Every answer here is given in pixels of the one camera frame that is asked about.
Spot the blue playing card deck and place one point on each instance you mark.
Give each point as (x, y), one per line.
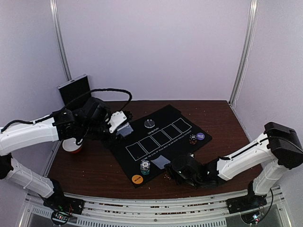
(124, 130)

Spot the clear dealer button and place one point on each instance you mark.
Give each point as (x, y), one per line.
(149, 123)

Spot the purple small blind button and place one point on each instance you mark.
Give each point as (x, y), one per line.
(200, 136)

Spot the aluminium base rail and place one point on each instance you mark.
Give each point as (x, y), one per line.
(203, 211)

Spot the small poker chip stack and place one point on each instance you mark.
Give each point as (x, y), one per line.
(192, 139)

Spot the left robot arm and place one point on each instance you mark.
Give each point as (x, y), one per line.
(58, 126)

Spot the multicolour poker chip stack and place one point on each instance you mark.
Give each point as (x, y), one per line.
(145, 167)

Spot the dealt playing card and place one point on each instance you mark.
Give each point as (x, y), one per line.
(160, 162)

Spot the orange white bowl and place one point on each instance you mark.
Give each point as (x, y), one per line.
(70, 146)

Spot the aluminium poker chip case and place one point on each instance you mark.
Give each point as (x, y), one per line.
(73, 89)

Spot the aluminium frame post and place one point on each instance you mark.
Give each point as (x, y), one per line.
(245, 51)
(57, 27)

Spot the aluminium frame post right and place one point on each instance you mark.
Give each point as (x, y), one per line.
(245, 51)

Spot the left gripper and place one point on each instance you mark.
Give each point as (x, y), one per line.
(116, 133)

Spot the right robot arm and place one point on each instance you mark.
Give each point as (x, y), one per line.
(278, 145)

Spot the black poker mat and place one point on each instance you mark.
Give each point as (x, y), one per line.
(169, 138)

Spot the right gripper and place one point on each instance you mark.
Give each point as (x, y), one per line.
(173, 169)

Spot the orange big blind button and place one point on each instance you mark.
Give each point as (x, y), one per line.
(137, 179)

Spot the aluminium frame post left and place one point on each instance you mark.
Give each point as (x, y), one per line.
(57, 27)

